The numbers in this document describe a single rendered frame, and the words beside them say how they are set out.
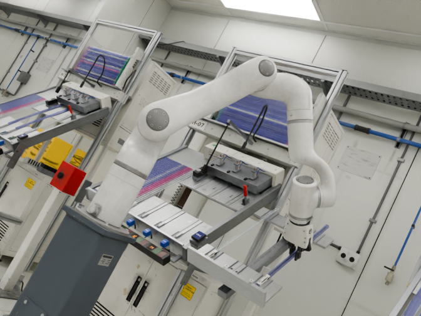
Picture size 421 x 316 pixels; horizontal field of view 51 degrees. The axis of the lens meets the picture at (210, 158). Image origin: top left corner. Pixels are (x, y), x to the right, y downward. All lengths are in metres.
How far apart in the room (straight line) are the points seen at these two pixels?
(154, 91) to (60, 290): 2.27
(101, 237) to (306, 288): 2.51
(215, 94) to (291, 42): 3.20
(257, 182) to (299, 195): 0.70
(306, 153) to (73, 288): 0.85
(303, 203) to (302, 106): 0.33
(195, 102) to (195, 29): 3.95
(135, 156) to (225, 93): 0.36
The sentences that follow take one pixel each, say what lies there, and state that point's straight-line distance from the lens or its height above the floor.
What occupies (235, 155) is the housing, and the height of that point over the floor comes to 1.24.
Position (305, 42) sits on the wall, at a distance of 4.56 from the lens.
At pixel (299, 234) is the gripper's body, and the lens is 1.62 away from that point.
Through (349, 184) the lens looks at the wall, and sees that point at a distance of 3.76.
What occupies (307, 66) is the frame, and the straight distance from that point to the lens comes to 2.56.
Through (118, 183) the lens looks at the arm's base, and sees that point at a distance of 1.40.
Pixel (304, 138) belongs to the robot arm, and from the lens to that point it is 1.53.
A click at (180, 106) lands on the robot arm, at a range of 1.41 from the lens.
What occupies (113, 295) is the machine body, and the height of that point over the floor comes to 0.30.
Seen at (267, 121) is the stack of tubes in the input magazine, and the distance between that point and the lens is 2.40.
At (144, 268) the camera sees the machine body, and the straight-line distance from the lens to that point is 2.32.
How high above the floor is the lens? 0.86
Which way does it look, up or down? 7 degrees up
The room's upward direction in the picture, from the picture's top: 28 degrees clockwise
